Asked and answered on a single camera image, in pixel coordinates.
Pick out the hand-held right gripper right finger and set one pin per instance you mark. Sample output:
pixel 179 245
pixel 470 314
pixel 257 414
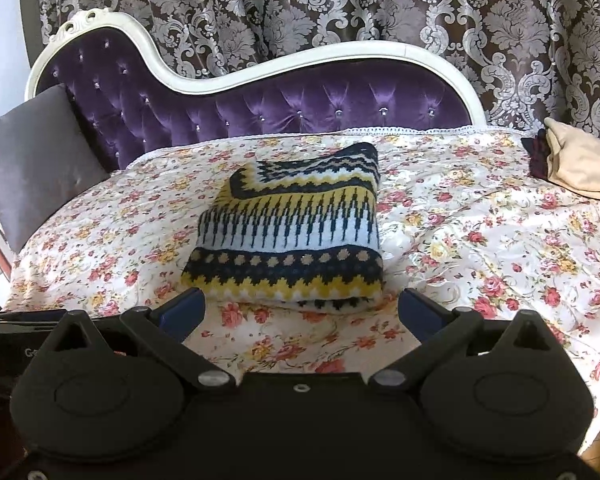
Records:
pixel 420 312

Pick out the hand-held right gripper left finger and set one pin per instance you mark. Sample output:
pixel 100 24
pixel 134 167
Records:
pixel 185 312

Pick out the yellow navy patterned knit sweater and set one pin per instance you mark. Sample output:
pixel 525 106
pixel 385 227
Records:
pixel 290 240

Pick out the floral print blanket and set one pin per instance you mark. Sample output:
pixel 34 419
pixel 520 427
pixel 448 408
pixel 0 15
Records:
pixel 480 260

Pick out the dark red cloth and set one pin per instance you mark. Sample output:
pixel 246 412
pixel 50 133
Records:
pixel 537 155

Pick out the grey cushion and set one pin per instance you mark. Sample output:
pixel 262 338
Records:
pixel 35 160

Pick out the beige cloth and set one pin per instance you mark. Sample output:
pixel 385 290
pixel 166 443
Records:
pixel 585 160

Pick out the purple tufted white-framed sofa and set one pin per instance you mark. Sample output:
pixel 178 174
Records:
pixel 280 105

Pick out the brown silver damask curtain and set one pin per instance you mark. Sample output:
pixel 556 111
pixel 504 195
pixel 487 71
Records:
pixel 330 0

